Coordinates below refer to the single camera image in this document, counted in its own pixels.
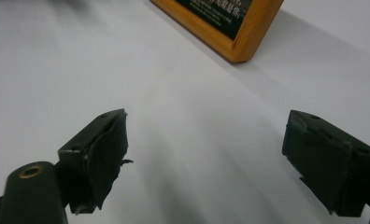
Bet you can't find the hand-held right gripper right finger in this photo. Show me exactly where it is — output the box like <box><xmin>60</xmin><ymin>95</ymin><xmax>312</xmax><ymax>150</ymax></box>
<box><xmin>281</xmin><ymin>109</ymin><xmax>370</xmax><ymax>218</ymax></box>

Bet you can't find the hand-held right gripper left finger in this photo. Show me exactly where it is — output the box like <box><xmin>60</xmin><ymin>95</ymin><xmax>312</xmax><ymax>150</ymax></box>
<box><xmin>57</xmin><ymin>107</ymin><xmax>135</xmax><ymax>216</ymax></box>

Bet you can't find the wooden picture frame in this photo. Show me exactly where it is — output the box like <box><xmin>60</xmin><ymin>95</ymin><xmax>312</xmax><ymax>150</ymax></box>
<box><xmin>149</xmin><ymin>0</ymin><xmax>285</xmax><ymax>64</ymax></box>

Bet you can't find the white table mat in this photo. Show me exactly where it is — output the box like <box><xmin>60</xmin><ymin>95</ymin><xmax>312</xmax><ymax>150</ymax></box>
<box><xmin>0</xmin><ymin>0</ymin><xmax>370</xmax><ymax>224</ymax></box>

